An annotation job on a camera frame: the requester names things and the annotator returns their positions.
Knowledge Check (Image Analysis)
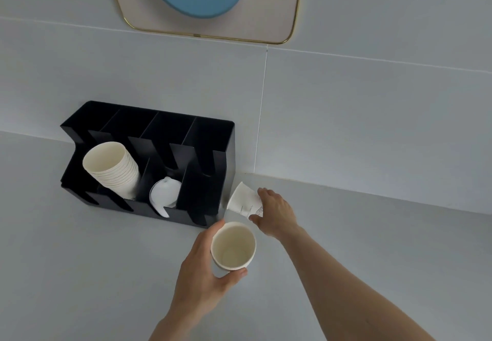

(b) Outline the stack of white paper cups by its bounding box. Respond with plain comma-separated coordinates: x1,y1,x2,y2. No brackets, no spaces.
82,142,141,200

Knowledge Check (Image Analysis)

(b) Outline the printed white paper cup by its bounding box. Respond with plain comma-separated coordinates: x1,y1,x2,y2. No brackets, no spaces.
226,182,264,219

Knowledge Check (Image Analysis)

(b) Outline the black cup organizer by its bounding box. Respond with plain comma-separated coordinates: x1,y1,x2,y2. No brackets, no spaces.
59,100,236,229

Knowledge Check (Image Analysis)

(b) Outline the person's left forearm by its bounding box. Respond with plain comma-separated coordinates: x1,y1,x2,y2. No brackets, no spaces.
148,306,211,341

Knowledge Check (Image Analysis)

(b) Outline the beige gold-rimmed wall panel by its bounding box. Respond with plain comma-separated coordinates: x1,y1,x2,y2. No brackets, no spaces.
105,0,307,45

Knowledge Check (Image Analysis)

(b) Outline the plain white paper cup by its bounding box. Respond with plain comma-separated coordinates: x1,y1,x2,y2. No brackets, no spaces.
210,222,257,279

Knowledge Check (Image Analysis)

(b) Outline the white plastic cup lid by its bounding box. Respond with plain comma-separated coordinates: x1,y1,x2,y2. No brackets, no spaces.
149,177,182,218

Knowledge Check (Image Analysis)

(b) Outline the person's right hand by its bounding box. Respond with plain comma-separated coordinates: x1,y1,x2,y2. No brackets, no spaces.
249,187,304,241

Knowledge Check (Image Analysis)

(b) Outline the person's left hand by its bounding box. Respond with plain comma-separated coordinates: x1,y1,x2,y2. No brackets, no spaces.
173,220,249,321

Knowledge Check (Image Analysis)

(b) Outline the person's right forearm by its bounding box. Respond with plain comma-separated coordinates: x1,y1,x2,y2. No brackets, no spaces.
282,226,437,341

